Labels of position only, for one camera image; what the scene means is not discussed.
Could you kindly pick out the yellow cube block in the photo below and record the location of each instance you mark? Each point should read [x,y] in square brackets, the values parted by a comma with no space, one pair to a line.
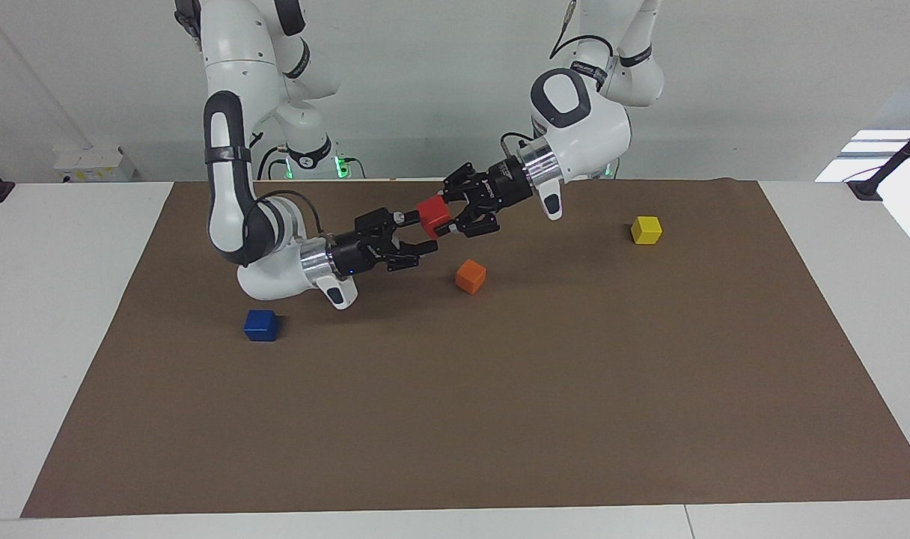
[646,230]

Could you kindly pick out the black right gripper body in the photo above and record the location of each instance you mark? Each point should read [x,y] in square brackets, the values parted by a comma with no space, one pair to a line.
[354,254]

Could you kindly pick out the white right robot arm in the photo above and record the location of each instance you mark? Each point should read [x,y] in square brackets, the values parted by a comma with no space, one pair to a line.
[238,75]

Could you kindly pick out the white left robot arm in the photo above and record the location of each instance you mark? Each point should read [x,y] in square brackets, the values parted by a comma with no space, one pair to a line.
[590,127]

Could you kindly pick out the orange cube block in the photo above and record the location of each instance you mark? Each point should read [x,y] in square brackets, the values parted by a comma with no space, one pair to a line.
[470,276]

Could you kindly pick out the brown table mat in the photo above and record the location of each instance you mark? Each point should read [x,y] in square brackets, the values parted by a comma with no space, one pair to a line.
[500,412]

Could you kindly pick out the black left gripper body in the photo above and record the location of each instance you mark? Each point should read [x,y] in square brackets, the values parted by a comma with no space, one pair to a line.
[509,183]

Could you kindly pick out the blue cube block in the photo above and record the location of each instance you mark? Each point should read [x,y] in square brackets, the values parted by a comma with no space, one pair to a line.
[261,326]

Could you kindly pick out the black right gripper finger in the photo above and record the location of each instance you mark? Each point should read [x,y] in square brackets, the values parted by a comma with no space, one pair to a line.
[384,223]
[410,256]

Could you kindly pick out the black angled stand pole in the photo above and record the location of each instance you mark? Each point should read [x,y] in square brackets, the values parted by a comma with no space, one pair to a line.
[900,153]

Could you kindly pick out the red cube block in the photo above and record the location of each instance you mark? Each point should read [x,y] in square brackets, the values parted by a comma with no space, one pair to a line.
[432,215]

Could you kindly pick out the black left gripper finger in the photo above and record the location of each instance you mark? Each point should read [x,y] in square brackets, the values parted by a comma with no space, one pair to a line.
[474,221]
[466,183]

